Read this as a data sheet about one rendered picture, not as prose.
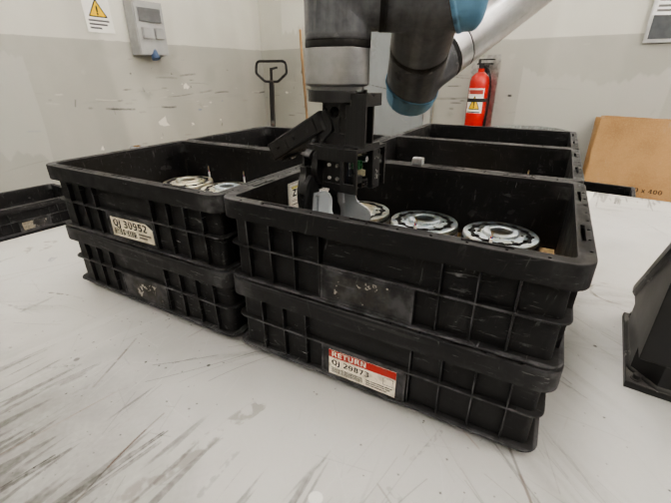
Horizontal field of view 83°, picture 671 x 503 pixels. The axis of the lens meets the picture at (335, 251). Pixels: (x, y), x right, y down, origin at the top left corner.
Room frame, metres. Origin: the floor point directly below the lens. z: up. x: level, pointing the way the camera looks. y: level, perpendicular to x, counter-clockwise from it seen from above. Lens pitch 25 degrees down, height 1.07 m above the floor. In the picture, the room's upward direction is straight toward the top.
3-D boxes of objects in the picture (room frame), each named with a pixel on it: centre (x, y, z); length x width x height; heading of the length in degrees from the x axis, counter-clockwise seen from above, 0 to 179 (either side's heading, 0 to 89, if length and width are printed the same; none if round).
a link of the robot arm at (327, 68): (0.50, 0.00, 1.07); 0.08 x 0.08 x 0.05
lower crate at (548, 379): (0.49, -0.10, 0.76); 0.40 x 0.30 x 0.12; 61
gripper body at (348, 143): (0.49, -0.01, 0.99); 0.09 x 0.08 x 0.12; 55
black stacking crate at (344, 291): (0.49, -0.10, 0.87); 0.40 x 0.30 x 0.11; 61
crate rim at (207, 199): (0.68, 0.25, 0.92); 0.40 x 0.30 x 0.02; 61
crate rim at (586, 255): (0.49, -0.10, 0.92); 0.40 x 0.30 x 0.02; 61
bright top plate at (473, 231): (0.50, -0.23, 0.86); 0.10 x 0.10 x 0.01
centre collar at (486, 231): (0.50, -0.23, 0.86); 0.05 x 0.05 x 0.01
